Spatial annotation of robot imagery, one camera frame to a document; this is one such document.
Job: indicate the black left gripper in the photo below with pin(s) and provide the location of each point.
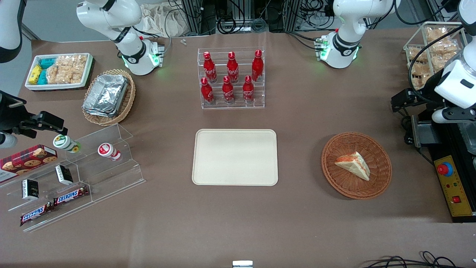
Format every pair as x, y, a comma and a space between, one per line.
426, 92

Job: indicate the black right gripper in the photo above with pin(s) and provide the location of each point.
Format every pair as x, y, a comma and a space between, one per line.
8, 114

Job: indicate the triangular sandwich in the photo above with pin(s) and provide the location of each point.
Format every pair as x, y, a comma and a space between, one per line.
353, 165

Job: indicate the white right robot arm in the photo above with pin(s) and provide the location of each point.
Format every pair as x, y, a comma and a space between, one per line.
111, 15

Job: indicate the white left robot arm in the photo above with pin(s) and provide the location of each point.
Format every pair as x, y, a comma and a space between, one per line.
346, 22

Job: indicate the light oval wicker basket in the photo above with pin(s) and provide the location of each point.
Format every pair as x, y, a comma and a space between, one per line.
128, 100

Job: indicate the brown round wicker basket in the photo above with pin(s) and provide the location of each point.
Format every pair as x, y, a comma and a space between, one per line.
342, 182

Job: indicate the beige plastic tray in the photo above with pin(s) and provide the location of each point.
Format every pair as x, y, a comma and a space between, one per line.
234, 156

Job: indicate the green lidded yogurt cup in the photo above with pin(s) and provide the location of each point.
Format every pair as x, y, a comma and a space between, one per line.
65, 143

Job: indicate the clear bag of fried snacks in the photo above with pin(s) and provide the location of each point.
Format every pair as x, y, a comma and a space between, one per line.
417, 54
420, 74
442, 39

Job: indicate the red tartan cookie box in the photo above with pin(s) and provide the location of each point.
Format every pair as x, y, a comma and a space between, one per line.
26, 160

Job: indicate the white rectangular snack bin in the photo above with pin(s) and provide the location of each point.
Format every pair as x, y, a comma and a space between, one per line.
59, 86

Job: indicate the teal snack packet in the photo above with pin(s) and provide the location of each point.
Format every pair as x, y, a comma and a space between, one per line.
47, 63
42, 77

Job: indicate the yellow snack packet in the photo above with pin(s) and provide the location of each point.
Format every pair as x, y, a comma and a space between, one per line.
35, 74

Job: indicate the small black white carton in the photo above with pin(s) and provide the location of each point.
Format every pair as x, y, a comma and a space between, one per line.
30, 189
64, 175

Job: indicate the clear bag of rice crackers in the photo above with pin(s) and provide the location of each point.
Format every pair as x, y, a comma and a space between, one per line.
67, 69

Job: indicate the red lidded yogurt cup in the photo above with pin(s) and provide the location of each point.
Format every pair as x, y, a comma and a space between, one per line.
108, 150

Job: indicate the stack of foil trays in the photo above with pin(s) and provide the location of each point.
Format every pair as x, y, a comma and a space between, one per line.
106, 95

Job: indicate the Snickers chocolate bar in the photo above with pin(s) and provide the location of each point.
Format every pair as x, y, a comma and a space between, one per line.
35, 214
70, 196

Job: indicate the red emergency stop button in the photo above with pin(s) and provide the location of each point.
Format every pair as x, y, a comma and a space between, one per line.
444, 169

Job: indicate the clear acrylic stepped stand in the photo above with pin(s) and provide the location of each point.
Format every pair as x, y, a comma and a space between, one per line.
111, 178

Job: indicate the yellow control box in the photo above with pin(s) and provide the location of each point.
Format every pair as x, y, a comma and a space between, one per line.
457, 193

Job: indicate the clear acrylic bottle rack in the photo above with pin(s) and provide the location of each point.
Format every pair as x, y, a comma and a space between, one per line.
256, 100

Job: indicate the red cola bottle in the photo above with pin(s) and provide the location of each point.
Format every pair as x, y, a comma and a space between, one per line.
232, 69
248, 90
257, 67
207, 92
228, 91
209, 69

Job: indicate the beige crumpled cloth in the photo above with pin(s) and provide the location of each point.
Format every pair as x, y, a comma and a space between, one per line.
160, 20

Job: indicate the black machine frame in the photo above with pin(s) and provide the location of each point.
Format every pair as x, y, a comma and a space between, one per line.
438, 141

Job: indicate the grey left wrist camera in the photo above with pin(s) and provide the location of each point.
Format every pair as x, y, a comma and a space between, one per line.
455, 114

